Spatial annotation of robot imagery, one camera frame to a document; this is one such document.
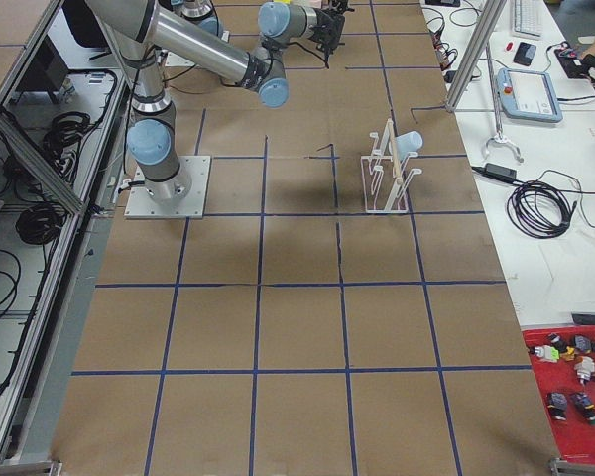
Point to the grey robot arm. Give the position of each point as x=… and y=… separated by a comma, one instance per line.
x=192, y=30

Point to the long reach grabber tool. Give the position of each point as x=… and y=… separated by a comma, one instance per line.
x=499, y=139

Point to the black smartphone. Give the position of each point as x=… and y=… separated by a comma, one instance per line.
x=525, y=54

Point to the white keyboard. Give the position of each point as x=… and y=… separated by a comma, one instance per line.
x=525, y=18

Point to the blue teach pendant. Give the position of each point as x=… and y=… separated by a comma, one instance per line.
x=528, y=95

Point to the white wire cup rack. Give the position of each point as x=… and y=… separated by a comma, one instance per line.
x=385, y=177

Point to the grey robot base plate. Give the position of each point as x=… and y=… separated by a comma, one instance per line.
x=183, y=196

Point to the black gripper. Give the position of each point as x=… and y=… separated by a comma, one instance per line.
x=323, y=26

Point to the red parts tray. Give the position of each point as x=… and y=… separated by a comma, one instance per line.
x=563, y=360

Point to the light blue plastic cup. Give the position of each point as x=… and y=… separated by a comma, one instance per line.
x=407, y=143

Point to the aluminium frame post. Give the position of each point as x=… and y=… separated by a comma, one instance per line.
x=485, y=25

